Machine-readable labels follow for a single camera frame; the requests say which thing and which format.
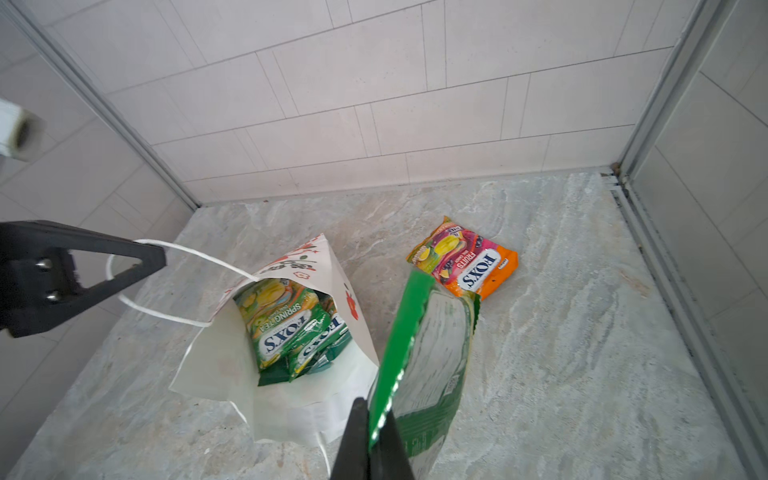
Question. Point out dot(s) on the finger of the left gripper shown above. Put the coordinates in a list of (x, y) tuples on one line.
[(39, 286)]

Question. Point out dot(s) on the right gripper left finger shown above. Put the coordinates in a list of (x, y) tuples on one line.
[(352, 460)]

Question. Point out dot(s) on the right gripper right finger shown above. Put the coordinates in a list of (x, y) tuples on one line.
[(388, 458)]

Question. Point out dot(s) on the green Fox's spring tea bag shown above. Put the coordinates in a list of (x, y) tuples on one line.
[(423, 370)]

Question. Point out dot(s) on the green fox's candy bag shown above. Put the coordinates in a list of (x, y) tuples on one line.
[(275, 312), (327, 331)]

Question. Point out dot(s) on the white flowered paper bag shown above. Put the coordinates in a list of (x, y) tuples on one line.
[(220, 365)]

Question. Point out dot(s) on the orange Fox's fruits candy bag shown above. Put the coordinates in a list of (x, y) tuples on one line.
[(463, 261)]

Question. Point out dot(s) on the dark green snack packet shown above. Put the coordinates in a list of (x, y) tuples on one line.
[(281, 371)]

